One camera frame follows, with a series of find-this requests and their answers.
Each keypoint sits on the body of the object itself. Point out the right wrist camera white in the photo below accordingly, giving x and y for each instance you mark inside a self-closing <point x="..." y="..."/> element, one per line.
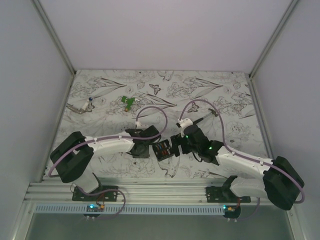
<point x="183" y="123"/>

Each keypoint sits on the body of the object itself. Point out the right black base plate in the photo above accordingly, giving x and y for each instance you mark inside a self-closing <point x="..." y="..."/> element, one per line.
<point x="219" y="194"/>

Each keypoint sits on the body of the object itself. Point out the green connector part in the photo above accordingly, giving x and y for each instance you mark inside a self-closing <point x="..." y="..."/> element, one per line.
<point x="129" y="101"/>

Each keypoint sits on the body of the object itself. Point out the left small circuit board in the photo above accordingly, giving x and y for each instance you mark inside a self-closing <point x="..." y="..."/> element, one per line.
<point x="95" y="208"/>

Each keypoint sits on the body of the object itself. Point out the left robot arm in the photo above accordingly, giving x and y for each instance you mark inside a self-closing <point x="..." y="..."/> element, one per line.
<point x="72" y="157"/>

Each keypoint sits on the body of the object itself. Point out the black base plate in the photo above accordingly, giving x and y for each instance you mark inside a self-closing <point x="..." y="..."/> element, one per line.
<point x="219" y="194"/>
<point x="105" y="193"/>

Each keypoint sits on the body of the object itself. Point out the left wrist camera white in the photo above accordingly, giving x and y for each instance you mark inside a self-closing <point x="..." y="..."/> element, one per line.
<point x="139" y="125"/>

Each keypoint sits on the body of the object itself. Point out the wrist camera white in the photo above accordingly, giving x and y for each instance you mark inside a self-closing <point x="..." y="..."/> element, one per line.
<point x="183" y="123"/>
<point x="139" y="125"/>

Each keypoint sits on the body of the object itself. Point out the hammer with black handle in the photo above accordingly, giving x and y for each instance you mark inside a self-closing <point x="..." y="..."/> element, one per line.
<point x="212" y="112"/>

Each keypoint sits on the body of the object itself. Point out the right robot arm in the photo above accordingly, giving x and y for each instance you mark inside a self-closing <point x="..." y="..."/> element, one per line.
<point x="247" y="175"/>

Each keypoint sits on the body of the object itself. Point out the right aluminium frame post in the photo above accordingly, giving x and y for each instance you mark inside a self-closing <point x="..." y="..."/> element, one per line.
<point x="274" y="36"/>

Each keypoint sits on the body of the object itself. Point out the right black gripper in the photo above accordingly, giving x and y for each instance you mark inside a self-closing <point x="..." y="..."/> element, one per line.
<point x="175" y="138"/>

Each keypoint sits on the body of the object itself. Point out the small circuit board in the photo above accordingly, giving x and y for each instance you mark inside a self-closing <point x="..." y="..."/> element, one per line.
<point x="95" y="208"/>
<point x="231" y="208"/>

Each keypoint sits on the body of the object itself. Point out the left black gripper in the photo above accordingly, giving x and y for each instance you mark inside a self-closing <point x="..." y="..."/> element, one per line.
<point x="141" y="155"/>

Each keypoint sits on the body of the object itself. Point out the black fuse box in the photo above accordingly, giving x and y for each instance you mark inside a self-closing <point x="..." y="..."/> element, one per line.
<point x="162" y="150"/>

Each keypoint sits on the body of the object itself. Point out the right small circuit board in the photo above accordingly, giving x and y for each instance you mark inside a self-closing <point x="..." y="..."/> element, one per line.
<point x="231" y="208"/>

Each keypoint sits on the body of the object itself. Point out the aluminium frame post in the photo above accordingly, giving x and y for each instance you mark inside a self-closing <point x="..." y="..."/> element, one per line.
<point x="53" y="35"/>
<point x="274" y="36"/>

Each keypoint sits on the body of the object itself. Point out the aluminium rail beam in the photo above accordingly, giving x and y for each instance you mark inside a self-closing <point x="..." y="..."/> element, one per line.
<point x="136" y="192"/>

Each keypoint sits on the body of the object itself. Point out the grey slotted cable duct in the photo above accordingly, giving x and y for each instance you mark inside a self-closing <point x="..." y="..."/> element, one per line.
<point x="132" y="209"/>

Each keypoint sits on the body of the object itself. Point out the floral patterned table mat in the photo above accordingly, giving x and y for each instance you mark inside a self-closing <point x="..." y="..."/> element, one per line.
<point x="164" y="97"/>

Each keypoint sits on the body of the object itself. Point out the left aluminium frame post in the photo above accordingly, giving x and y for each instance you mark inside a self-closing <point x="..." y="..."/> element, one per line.
<point x="53" y="35"/>

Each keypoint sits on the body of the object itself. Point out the metal bracket with blue knob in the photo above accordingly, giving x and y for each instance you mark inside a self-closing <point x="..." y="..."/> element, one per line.
<point x="86" y="106"/>

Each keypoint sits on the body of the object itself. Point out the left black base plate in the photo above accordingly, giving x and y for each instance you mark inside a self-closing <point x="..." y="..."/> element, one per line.
<point x="105" y="193"/>

